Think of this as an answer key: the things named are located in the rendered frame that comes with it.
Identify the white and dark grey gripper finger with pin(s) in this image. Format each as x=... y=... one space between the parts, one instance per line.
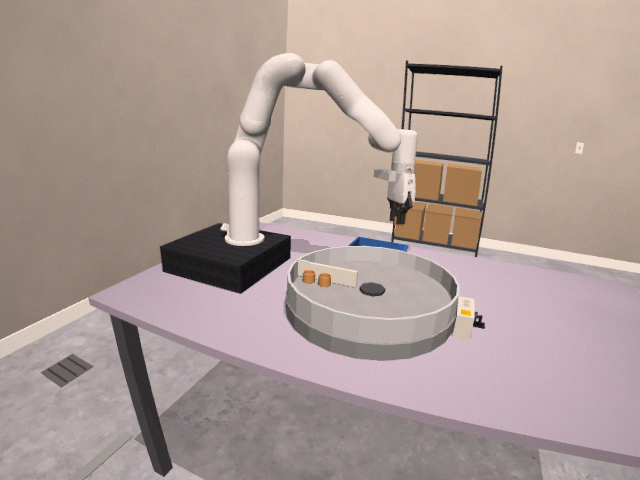
x=394 y=209
x=401 y=215

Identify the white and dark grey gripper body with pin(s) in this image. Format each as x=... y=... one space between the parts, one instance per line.
x=398 y=190

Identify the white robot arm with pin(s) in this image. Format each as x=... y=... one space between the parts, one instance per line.
x=243 y=159

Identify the blue shallow tray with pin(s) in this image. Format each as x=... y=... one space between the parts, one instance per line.
x=360 y=241

